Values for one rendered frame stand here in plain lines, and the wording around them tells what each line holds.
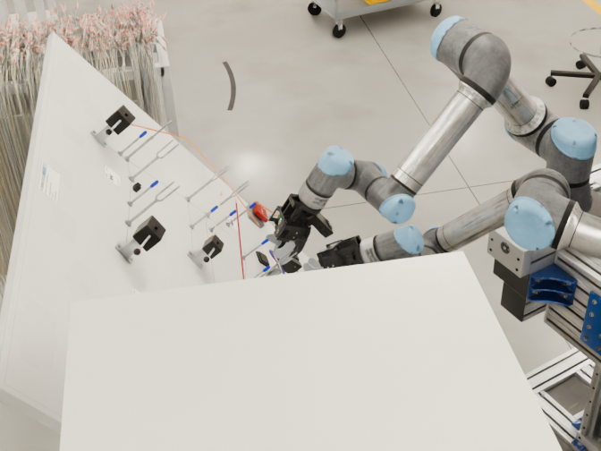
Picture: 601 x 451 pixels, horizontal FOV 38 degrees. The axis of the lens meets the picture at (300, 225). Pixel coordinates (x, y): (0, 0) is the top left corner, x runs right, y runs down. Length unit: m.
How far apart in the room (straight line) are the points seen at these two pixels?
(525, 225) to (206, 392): 1.15
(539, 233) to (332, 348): 1.04
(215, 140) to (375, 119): 0.93
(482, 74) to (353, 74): 3.62
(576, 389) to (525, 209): 1.43
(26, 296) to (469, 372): 0.75
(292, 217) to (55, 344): 0.87
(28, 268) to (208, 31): 4.90
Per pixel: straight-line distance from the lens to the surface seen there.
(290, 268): 2.27
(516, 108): 2.33
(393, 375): 0.99
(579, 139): 2.34
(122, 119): 1.97
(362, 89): 5.44
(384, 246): 2.21
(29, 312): 1.43
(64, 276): 1.56
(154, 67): 2.57
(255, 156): 4.81
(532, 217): 1.97
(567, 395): 3.27
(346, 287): 1.09
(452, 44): 2.10
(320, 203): 2.09
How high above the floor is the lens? 2.57
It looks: 37 degrees down
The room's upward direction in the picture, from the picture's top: 3 degrees counter-clockwise
